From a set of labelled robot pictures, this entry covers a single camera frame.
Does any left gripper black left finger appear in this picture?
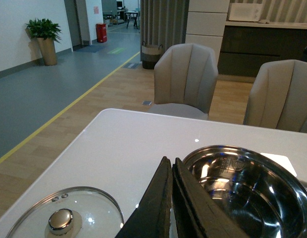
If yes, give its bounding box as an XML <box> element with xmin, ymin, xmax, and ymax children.
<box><xmin>116</xmin><ymin>156</ymin><xmax>173</xmax><ymax>238</ymax></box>

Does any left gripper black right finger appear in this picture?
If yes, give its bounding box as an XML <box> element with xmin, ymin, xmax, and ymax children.
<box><xmin>172</xmin><ymin>158</ymin><xmax>248</xmax><ymax>238</ymax></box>

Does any glass pot lid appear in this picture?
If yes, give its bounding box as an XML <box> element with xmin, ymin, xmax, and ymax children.
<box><xmin>7</xmin><ymin>186</ymin><xmax>124</xmax><ymax>238</ymax></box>

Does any left beige chair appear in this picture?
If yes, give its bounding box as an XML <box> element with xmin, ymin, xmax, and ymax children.
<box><xmin>148</xmin><ymin>43</ymin><xmax>218</xmax><ymax>120</ymax></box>

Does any beige chair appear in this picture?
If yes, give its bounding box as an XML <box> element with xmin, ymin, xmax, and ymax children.
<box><xmin>148</xmin><ymin>43</ymin><xmax>218</xmax><ymax>120</ymax></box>
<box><xmin>243</xmin><ymin>59</ymin><xmax>307</xmax><ymax>133</ymax></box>

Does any right beige chair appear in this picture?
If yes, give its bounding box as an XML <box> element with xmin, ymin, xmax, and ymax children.
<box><xmin>243</xmin><ymin>59</ymin><xmax>307</xmax><ymax>133</ymax></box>

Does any woven laundry basket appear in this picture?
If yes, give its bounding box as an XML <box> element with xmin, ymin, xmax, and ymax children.
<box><xmin>141</xmin><ymin>41</ymin><xmax>163</xmax><ymax>69</ymax></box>

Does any dark kitchen counter cabinet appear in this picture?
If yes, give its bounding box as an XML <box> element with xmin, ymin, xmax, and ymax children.
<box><xmin>218</xmin><ymin>24</ymin><xmax>307</xmax><ymax>77</ymax></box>

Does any grey curtain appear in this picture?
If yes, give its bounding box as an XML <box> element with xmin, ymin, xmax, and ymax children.
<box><xmin>140</xmin><ymin>0</ymin><xmax>189</xmax><ymax>52</ymax></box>

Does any white tall cabinet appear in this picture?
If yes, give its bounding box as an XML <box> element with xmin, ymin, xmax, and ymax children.
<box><xmin>185</xmin><ymin>0</ymin><xmax>230</xmax><ymax>61</ymax></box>

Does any red box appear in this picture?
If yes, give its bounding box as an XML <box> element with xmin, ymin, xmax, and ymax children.
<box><xmin>96</xmin><ymin>23</ymin><xmax>107</xmax><ymax>43</ymax></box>

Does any white microwave oven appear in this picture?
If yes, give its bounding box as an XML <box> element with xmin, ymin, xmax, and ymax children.
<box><xmin>228</xmin><ymin>3</ymin><xmax>263</xmax><ymax>22</ymax></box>

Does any background desk table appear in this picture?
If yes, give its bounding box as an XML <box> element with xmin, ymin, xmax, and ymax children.
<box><xmin>125</xmin><ymin>10</ymin><xmax>139</xmax><ymax>29</ymax></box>

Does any potted green plant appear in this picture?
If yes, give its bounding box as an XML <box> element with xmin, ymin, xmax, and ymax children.
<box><xmin>26</xmin><ymin>18</ymin><xmax>61</xmax><ymax>66</ymax></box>

